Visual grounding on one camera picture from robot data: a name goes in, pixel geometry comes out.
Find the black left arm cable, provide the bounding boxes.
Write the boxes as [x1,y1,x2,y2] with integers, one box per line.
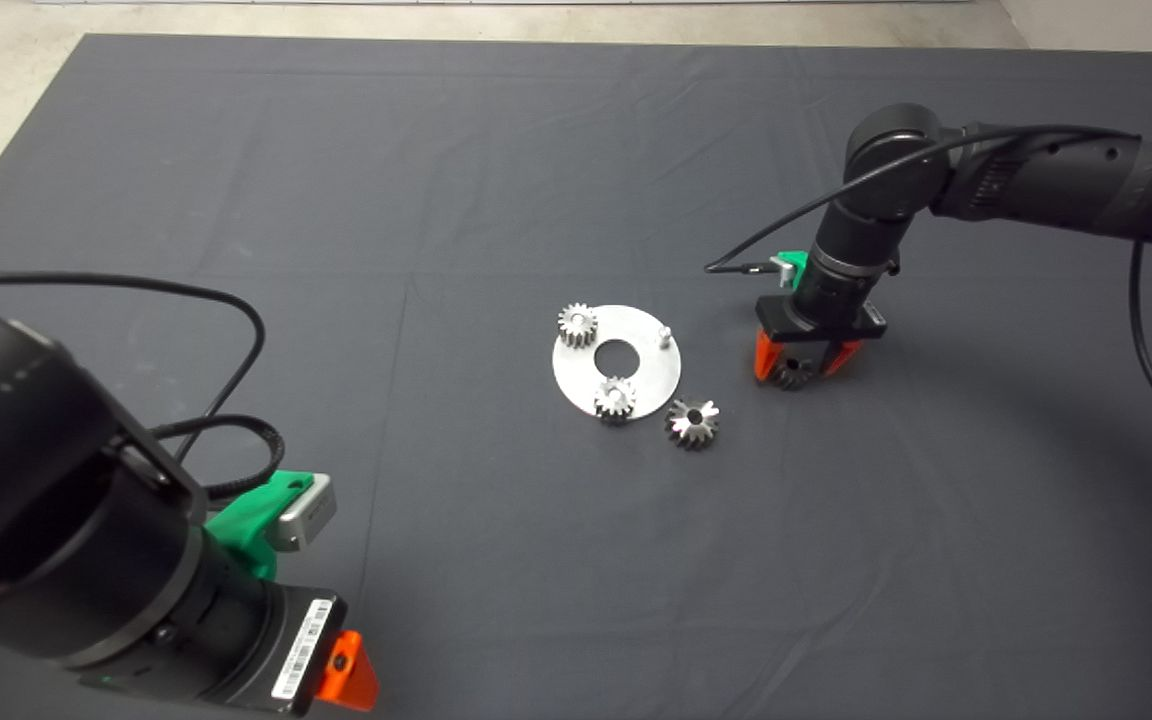
[0,275,287,501]

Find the round metal plate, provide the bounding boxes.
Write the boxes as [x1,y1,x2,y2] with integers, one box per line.
[552,305,684,423]

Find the green left camera mount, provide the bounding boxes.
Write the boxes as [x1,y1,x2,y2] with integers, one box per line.
[206,470,317,581]

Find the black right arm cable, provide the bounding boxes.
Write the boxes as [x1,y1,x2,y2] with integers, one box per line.
[704,124,1152,453]

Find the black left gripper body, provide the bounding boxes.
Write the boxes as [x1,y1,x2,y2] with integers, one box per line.
[191,585,348,717]

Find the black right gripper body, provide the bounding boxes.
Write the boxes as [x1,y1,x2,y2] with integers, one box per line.
[756,258,889,346]

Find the large steel gear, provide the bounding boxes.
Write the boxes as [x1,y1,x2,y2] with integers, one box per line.
[666,396,720,451]

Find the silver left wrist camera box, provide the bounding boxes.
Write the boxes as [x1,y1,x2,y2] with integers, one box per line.
[266,473,338,553]

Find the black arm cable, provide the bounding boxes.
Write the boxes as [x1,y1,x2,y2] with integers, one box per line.
[0,275,287,501]
[704,124,1152,453]

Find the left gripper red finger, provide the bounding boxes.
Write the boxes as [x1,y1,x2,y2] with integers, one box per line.
[314,630,380,713]

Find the dark grey table cloth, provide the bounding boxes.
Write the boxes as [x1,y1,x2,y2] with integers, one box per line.
[0,33,1152,720]

